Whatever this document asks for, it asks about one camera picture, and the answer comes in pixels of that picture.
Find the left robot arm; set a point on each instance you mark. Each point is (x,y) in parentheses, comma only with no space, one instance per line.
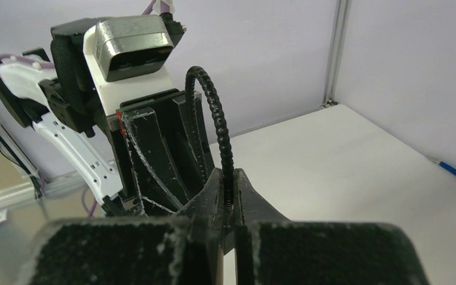
(56,97)

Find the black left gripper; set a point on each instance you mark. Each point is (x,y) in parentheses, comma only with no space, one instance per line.
(162,159)

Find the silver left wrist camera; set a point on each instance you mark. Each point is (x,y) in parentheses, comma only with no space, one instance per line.
(126,56)

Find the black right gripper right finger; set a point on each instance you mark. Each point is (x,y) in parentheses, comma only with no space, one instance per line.
(271,249)

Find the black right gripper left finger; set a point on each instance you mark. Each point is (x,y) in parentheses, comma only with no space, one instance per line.
(184,248)

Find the aluminium frame post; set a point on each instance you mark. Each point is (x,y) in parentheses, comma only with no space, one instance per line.
(341,16)

